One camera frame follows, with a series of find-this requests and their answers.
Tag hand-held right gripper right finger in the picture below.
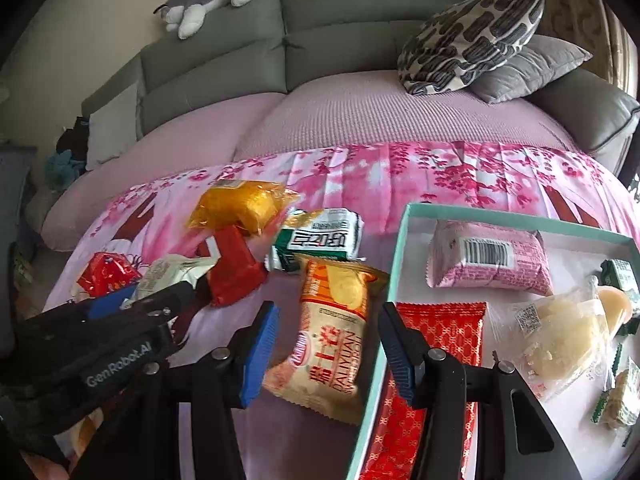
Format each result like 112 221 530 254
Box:
378 302 583 480

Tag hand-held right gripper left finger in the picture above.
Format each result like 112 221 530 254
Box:
75 301 280 480

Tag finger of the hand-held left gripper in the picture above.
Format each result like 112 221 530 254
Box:
87 284 138 320
127 280 210 330

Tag white and green snack packet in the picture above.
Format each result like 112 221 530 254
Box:
122 254 221 306

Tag large red patterned snack packet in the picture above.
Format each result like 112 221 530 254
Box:
359 301 488 480

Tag yellow potato chip packet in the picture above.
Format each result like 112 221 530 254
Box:
262 254 390 426

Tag dark red snack packet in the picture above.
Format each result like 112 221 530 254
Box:
197 225 268 308

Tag clear-wrapped white pastry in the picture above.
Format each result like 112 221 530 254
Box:
487 287 618 401

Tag teal cardboard box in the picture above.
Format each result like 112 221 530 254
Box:
345 202 640 480

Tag pale yellow jelly cup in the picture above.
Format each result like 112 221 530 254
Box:
597 285 636 336

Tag clear green-edged snack packet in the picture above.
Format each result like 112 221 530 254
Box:
592 342 640 448

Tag red triangular snack packet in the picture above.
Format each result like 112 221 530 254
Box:
75 251 143 298

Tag orange translucent snack packet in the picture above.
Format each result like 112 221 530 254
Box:
187 180 300 237

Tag green and white striped packet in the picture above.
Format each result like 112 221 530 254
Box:
265 207 365 272

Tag pink snack packet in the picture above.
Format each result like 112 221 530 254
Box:
426 219 555 297

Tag teal cloth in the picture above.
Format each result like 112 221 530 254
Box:
45 150 88 191

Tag dark clothes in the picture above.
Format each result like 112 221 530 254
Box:
55 116 91 158

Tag printed blanket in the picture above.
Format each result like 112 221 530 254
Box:
42 141 640 480

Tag small dark green packet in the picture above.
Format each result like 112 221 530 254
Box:
600 258 640 306

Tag pink sofa cover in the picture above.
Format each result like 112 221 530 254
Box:
40 72 581 253

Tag grey pillow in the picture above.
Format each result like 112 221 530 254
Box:
470 35 593 105

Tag black and white patterned pillow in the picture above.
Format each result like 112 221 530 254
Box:
397 0 546 96

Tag grey sofa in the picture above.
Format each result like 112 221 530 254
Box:
80 0 640 171

